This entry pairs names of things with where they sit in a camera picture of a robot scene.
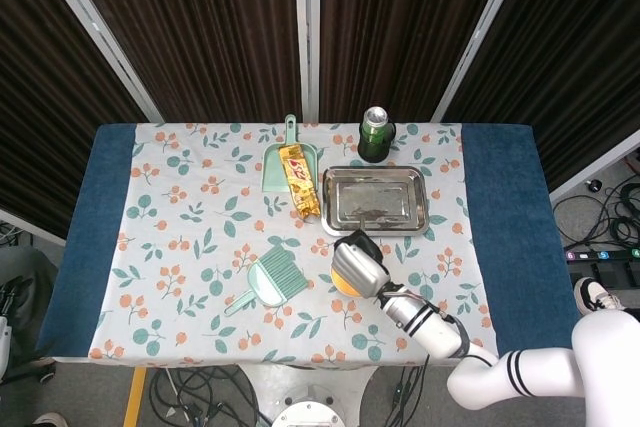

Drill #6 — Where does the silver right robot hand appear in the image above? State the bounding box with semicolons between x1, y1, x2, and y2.
330;229;393;298

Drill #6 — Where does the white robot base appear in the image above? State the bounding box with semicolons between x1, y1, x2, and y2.
243;364;382;427

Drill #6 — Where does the cream bowl of orange powder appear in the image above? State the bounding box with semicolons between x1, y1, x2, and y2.
329;266;372;300

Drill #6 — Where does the stainless steel rectangular tray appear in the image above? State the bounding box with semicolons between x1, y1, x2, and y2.
320;165;432;239

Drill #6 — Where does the mint green hand brush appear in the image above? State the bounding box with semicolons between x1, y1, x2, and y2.
223;245;310;318

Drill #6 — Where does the gold snack packet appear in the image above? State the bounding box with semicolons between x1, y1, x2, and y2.
278;144;322;220

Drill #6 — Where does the mint green dustpan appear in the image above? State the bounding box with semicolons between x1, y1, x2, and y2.
261;115;318;194

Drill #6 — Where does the green drink can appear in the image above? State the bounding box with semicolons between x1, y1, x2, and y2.
357;107;391;163

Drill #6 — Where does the blue table cover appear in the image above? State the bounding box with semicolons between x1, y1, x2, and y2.
34;122;574;364

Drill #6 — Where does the floral fruit print tablecloth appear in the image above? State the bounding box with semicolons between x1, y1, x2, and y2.
88;121;499;366

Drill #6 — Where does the white black sneaker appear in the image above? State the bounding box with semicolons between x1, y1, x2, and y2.
573;276;629;315

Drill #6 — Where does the black power strip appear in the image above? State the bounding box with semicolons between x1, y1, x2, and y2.
563;245;640;264

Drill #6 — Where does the brown folding screen panel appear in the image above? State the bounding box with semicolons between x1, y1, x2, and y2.
42;0;321;124
0;0;166;248
294;0;524;124
432;0;640;204

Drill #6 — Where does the yellow floor tape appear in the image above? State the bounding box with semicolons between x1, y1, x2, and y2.
121;366;147;427

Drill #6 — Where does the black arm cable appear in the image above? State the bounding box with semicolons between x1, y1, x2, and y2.
433;302;501;366

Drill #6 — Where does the black floor cable tangle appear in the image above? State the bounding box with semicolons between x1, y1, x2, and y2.
553;154;640;251
148;365;266;427

